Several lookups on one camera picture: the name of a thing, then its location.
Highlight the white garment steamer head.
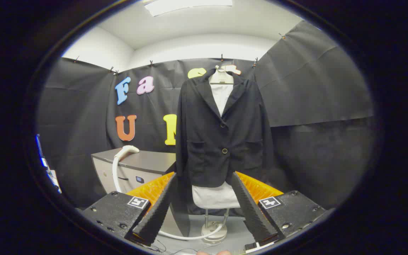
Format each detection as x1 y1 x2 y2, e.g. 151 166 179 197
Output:
114 145 140 165

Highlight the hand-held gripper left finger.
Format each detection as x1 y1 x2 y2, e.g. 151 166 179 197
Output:
82 172 178 247

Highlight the blue screened device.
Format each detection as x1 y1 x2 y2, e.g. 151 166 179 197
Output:
36 135 62 193

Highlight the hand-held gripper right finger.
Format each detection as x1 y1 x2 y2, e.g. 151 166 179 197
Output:
231 171 327 245

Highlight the grey cabinet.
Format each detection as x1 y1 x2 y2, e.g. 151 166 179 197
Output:
91 148 190 238

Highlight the white mannequin torso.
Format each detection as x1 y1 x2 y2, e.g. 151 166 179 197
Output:
192 66 240 209

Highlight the thin black cable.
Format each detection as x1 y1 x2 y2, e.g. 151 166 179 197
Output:
153 239 197 255

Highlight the black backdrop cloth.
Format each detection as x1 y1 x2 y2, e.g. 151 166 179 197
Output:
38 21 374 213

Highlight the white mannequin stand base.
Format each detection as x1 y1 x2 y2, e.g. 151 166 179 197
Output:
201 208 231 245

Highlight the black blazer jacket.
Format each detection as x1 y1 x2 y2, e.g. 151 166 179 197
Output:
175 69 274 188

